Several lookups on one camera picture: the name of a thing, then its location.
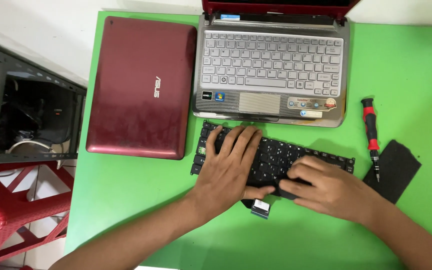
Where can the black laptop keyboard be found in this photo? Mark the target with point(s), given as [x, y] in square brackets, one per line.
[276, 157]

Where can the green table mat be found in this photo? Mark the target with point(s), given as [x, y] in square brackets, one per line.
[261, 150]

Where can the black foam pad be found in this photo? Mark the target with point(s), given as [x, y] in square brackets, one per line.
[393, 170]

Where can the red black screwdriver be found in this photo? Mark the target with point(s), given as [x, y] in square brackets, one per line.
[371, 135]

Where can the person's left hand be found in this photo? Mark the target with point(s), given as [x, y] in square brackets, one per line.
[226, 168]

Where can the grey metal shelf rack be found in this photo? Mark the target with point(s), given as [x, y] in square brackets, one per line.
[24, 108]

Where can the red plastic stool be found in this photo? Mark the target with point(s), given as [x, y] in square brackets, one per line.
[17, 210]

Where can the open silver red laptop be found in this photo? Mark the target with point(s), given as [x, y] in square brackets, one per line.
[272, 63]

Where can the person's right fingers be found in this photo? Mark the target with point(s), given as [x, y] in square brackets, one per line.
[296, 176]

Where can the person's right hand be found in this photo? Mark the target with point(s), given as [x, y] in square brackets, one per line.
[328, 189]

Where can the closed dark red laptop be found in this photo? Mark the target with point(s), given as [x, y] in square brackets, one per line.
[141, 88]

